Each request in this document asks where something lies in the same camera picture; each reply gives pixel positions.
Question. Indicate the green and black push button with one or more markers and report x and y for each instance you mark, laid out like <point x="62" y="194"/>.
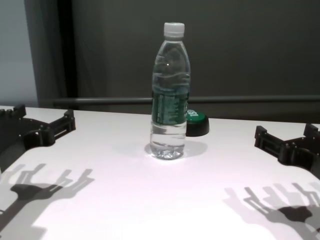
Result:
<point x="198" y="125"/>

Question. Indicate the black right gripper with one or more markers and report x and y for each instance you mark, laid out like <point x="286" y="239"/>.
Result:
<point x="302" y="152"/>

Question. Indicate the clear plastic water bottle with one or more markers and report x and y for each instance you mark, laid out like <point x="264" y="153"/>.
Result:
<point x="168" y="135"/>

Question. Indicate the dark vertical frame post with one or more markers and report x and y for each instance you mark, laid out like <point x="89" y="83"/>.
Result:
<point x="57" y="50"/>

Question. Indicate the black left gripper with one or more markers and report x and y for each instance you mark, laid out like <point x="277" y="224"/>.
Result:
<point x="30" y="132"/>

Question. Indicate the grey horizontal metal rail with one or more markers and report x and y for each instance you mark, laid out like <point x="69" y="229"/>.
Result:
<point x="105" y="101"/>

